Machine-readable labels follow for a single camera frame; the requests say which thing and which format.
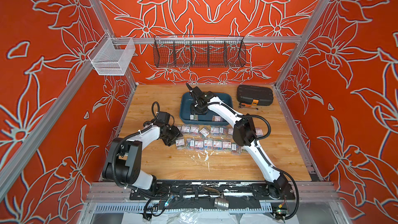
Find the black plastic tool case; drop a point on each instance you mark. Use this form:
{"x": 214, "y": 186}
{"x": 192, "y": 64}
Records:
{"x": 255, "y": 95}

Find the eleventh clear paper clip box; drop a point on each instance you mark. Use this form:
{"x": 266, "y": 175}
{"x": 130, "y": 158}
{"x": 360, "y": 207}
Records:
{"x": 208, "y": 144}

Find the orange black ratchet wrench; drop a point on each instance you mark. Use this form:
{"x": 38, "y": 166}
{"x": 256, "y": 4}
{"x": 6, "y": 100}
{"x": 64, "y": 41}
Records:
{"x": 248, "y": 106}

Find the black wire wall basket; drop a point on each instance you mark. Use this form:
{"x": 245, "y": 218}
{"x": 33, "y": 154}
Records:
{"x": 199, "y": 51}

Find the thirteenth clear paper clip box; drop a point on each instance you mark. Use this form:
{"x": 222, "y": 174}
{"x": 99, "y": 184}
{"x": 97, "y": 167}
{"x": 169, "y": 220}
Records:
{"x": 217, "y": 145}

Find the sixteenth clear paper clip box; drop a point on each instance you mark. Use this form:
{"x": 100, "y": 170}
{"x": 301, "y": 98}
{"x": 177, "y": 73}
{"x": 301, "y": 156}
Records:
{"x": 244, "y": 150}

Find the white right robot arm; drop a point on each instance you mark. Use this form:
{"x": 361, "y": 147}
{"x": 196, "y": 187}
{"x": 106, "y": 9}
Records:
{"x": 244, "y": 135}

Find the silver metal cylinder fitting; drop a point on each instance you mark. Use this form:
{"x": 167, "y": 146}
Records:
{"x": 221, "y": 203}

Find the seventeenth clear paper clip box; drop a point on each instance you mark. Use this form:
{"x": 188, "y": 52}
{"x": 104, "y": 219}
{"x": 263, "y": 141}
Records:
{"x": 190, "y": 144}

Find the eighteenth clear paper clip box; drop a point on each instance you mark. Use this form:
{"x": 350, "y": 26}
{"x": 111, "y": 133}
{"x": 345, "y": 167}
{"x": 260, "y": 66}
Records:
{"x": 180, "y": 144}

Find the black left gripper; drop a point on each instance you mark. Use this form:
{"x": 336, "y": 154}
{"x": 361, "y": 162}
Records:
{"x": 176, "y": 134}

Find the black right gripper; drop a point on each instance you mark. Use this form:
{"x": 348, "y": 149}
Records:
{"x": 195, "y": 108}

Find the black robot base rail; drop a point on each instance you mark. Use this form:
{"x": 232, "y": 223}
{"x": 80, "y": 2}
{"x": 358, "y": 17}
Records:
{"x": 195, "y": 195}

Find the fourteenth clear paper clip box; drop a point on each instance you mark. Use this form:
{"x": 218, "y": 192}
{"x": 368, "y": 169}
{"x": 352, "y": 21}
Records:
{"x": 226, "y": 146}

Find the twelfth clear paper clip box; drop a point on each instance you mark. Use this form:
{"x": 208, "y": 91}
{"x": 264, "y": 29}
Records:
{"x": 199, "y": 145}

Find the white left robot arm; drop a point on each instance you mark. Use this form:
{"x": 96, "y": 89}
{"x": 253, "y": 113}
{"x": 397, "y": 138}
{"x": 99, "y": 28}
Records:
{"x": 124, "y": 159}

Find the white wire mesh basket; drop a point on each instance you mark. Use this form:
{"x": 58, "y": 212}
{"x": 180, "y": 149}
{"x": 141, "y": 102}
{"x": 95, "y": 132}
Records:
{"x": 112, "y": 56}

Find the fifteenth clear paper clip box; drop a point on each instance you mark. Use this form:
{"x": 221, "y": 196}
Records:
{"x": 235, "y": 149}

